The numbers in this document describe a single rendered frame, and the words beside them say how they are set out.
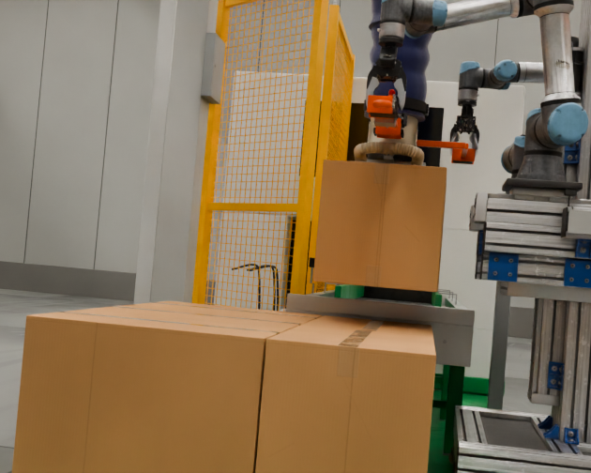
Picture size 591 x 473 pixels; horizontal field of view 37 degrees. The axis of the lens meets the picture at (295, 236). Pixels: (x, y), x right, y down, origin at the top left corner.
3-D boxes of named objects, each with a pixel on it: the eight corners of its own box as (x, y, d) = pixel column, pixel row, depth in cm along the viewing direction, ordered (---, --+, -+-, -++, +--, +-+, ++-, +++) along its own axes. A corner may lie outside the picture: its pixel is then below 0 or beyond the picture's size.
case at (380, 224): (335, 282, 343) (343, 180, 345) (437, 290, 336) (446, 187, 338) (312, 281, 284) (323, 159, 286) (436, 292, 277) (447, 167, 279)
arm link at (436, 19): (440, 7, 267) (404, 3, 266) (449, -4, 255) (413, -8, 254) (437, 33, 266) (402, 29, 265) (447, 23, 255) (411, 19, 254)
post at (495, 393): (482, 447, 379) (500, 218, 382) (498, 449, 378) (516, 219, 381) (483, 450, 373) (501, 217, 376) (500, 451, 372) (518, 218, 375)
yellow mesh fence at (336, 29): (317, 377, 566) (344, 57, 573) (333, 379, 565) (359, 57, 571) (290, 404, 451) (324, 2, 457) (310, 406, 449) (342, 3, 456)
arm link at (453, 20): (542, -19, 281) (397, 12, 276) (555, -30, 270) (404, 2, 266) (550, 16, 281) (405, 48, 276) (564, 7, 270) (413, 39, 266)
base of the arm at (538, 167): (562, 188, 281) (564, 157, 281) (568, 183, 266) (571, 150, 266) (514, 184, 283) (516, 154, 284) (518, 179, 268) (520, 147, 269)
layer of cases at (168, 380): (158, 405, 331) (167, 300, 332) (423, 435, 316) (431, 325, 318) (10, 479, 213) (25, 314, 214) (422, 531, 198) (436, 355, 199)
